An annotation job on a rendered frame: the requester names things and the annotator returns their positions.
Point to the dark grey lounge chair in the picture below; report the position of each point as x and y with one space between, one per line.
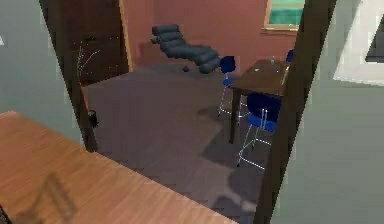
190 51

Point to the blue chair with metal legs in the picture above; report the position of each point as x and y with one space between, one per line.
290 55
261 113
228 71

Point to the dark brown wooden table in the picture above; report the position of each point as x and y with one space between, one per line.
261 80

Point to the dark brown room door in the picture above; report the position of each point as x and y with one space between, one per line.
95 40

